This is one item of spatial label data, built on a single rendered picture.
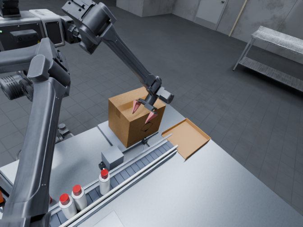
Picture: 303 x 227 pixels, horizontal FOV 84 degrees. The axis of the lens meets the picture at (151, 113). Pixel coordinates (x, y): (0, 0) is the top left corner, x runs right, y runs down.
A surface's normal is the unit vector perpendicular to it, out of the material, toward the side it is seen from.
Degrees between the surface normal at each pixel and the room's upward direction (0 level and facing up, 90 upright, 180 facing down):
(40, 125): 29
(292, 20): 90
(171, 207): 0
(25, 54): 36
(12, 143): 0
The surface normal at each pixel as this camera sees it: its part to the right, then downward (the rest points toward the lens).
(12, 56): -0.17, -0.33
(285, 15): -0.62, 0.46
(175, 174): 0.18, -0.72
